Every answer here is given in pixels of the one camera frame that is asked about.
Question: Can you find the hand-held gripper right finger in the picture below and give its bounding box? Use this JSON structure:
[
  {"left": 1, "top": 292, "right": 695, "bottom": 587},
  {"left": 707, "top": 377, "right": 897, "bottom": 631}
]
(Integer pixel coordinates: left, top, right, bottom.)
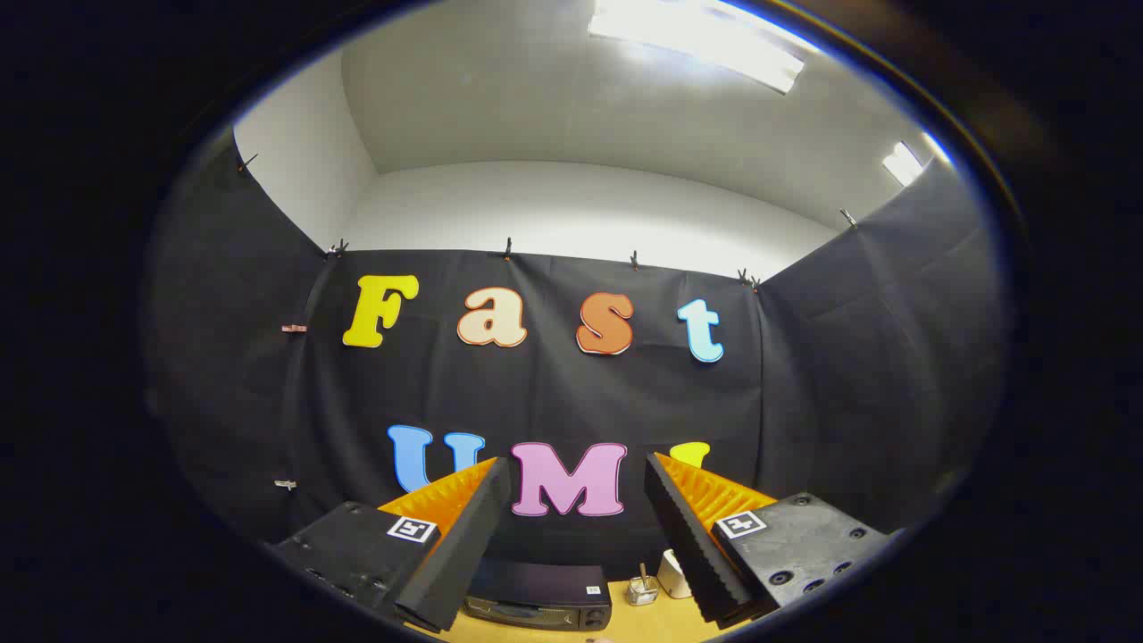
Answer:
[{"left": 644, "top": 452, "right": 894, "bottom": 630}]

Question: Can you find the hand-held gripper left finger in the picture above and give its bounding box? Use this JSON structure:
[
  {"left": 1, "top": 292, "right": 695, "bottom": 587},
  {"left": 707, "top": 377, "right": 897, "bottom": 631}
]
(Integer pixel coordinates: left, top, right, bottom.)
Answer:
[{"left": 268, "top": 457, "right": 513, "bottom": 635}]

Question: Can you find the black toaster oven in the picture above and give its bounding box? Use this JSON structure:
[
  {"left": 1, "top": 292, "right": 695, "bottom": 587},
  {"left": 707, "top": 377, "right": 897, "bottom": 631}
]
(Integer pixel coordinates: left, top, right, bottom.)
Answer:
[{"left": 463, "top": 558, "right": 613, "bottom": 632}]

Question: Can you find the white bread toaster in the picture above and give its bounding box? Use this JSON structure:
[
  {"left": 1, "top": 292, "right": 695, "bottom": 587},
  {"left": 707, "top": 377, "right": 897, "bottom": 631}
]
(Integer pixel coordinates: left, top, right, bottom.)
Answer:
[{"left": 657, "top": 548, "right": 693, "bottom": 599}]

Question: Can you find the row of black cloth clips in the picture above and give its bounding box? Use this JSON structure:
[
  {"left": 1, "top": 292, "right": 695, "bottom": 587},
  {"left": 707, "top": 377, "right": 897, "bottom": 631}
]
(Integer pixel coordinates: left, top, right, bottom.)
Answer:
[{"left": 237, "top": 154, "right": 858, "bottom": 291}]

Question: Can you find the small ceiling light panel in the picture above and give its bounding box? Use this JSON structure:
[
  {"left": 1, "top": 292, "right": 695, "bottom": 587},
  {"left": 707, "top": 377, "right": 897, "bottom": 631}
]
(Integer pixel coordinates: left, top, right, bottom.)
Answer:
[{"left": 882, "top": 141, "right": 925, "bottom": 187}]

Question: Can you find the large ceiling light panel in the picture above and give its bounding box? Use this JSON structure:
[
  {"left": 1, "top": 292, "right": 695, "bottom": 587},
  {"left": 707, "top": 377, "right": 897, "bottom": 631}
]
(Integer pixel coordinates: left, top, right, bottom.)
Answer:
[{"left": 588, "top": 0, "right": 806, "bottom": 95}]

